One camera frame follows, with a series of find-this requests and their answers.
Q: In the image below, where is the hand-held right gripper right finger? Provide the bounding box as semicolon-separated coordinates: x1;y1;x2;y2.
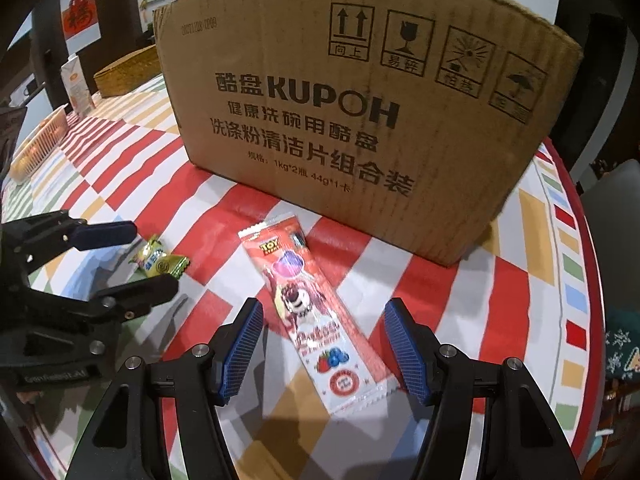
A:
384;297;588;480

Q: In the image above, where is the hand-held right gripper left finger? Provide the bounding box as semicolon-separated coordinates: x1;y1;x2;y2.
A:
65;297;265;480

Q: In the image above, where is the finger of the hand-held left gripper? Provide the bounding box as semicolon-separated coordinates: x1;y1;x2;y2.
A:
4;275;180;362
4;211;137;281

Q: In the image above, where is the yellow green candy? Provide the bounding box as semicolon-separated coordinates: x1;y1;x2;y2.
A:
129;235;193;281

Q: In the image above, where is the long pink snack packet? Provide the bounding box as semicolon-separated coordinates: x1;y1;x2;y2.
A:
237;213;403;417

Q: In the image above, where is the brown cardboard box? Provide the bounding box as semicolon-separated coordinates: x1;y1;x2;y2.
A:
151;0;585;267

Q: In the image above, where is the pile of oranges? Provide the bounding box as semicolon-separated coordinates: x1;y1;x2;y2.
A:
14;145;46;178

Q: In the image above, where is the clear ribbed fruit basket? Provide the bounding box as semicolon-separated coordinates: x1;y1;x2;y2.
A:
10;104;68;183

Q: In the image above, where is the white orange juice carton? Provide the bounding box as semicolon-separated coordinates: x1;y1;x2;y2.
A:
60;54;96;113

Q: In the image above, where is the brown wicker basket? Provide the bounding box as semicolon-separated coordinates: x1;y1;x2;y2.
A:
94;44;161;98

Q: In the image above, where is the dark wooden door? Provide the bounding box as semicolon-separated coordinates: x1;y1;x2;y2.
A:
27;0;151;96

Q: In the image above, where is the dark green printed cushion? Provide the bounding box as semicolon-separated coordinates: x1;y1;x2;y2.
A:
605;310;640;382

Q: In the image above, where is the white red door poster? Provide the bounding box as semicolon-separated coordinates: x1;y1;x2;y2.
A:
59;0;103;53

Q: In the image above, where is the grey side chair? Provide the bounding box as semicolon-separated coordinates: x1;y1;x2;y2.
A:
580;159;640;311

